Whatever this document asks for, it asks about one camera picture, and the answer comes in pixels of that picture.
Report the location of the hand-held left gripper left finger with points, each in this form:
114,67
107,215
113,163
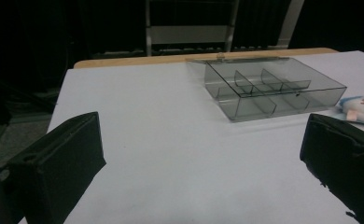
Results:
55,168

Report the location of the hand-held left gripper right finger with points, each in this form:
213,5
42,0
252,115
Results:
345,155

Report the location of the white and blue plush toy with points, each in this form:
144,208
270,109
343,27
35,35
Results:
362,109

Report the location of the clear grey compartment box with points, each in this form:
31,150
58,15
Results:
264,90

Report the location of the white table cover sheet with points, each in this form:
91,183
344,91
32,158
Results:
183,149

